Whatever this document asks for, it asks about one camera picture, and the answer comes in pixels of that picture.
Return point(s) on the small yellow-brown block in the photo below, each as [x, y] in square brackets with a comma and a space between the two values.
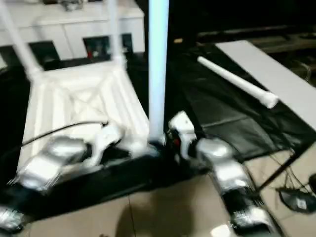
[177, 39]

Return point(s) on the black metal stand leg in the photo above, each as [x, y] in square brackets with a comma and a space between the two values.
[281, 170]

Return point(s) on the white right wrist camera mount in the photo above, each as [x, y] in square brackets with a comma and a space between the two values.
[184, 126]

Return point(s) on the white plastic table top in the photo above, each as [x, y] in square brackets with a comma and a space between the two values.
[86, 98]

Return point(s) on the white cabinet with glass doors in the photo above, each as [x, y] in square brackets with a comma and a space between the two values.
[61, 22]

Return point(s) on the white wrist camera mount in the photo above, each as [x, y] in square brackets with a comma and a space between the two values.
[106, 140]
[184, 126]

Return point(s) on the black object with white label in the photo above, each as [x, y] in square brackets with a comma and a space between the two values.
[296, 200]

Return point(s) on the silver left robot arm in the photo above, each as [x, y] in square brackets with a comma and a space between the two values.
[49, 160]

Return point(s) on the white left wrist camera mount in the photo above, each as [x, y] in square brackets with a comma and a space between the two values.
[106, 140]

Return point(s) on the small grey object on cabinet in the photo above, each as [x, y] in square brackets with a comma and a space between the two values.
[70, 6]

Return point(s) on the white plastic table leg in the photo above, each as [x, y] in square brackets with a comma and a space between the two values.
[158, 61]
[116, 32]
[237, 79]
[22, 44]

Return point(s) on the black work mat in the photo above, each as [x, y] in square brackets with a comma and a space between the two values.
[234, 128]

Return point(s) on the white flat board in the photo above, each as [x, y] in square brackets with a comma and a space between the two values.
[271, 71]

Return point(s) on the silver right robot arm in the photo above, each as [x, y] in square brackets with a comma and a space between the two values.
[229, 168]

